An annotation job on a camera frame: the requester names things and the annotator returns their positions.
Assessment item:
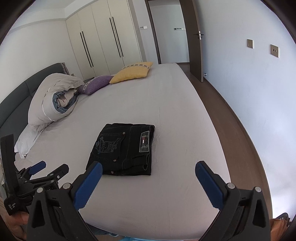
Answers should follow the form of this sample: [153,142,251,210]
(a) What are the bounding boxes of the dark brown door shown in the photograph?
[180,0,204,82]

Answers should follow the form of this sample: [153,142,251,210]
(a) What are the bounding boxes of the grey rolled duvet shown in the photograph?
[28,73,84,126]

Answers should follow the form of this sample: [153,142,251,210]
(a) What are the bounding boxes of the dark grey headboard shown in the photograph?
[0,63,69,140]

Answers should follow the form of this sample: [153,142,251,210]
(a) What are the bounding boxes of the cream wardrobe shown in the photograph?
[66,1,146,80]

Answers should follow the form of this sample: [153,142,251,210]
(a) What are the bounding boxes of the beige wall socket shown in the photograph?
[270,45,279,58]

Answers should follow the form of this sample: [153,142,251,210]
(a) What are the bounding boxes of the black denim pants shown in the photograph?
[86,123,155,176]

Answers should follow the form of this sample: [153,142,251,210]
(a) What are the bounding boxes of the person's left hand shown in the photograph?
[1,198,29,240]

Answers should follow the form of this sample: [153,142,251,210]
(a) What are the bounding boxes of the beige wall switch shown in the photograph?
[247,39,254,49]

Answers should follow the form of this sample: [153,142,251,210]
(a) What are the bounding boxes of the yellow cushion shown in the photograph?
[109,62,153,84]

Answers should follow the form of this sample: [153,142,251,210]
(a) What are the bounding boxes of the white pillow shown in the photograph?
[14,123,50,159]

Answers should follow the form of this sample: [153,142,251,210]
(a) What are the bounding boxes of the purple cushion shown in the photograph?
[77,75,113,95]

